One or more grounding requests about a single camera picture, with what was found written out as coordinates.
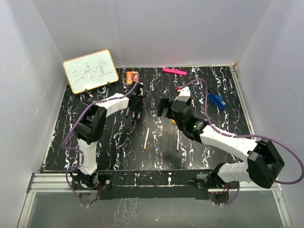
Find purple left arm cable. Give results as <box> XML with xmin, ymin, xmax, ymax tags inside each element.
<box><xmin>62</xmin><ymin>73</ymin><xmax>140</xmax><ymax>207</ymax></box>

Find white pen yellow end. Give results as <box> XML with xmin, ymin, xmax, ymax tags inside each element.
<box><xmin>143</xmin><ymin>127</ymin><xmax>150</xmax><ymax>150</ymax></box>

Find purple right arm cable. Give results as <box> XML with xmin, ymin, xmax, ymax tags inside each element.
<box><xmin>177</xmin><ymin>78</ymin><xmax>304</xmax><ymax>185</ymax></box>

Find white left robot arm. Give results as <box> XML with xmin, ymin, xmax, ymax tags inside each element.
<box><xmin>75</xmin><ymin>81</ymin><xmax>144</xmax><ymax>190</ymax></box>

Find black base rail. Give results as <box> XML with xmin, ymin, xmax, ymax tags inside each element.
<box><xmin>98</xmin><ymin>170</ymin><xmax>209</xmax><ymax>200</ymax></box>

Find small whiteboard with yellow frame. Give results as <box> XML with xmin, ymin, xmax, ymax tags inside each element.
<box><xmin>63</xmin><ymin>49</ymin><xmax>119</xmax><ymax>95</ymax></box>

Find aluminium frame rail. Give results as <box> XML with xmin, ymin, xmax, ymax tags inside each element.
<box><xmin>229</xmin><ymin>65</ymin><xmax>294</xmax><ymax>228</ymax></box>

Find white pen purple end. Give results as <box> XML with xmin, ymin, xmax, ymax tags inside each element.
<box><xmin>176</xmin><ymin>128</ymin><xmax>180</xmax><ymax>152</ymax></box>

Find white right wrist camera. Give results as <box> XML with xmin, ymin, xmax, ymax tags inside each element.
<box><xmin>174</xmin><ymin>86</ymin><xmax>190</xmax><ymax>102</ymax></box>

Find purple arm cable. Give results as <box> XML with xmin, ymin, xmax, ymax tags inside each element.
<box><xmin>177</xmin><ymin>78</ymin><xmax>304</xmax><ymax>185</ymax></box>
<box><xmin>62</xmin><ymin>73</ymin><xmax>140</xmax><ymax>207</ymax></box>

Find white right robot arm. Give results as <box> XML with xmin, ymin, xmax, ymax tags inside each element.
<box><xmin>157</xmin><ymin>98</ymin><xmax>285</xmax><ymax>189</ymax></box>

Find blue black stapler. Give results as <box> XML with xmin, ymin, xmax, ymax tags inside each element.
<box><xmin>207</xmin><ymin>87</ymin><xmax>226</xmax><ymax>109</ymax></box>

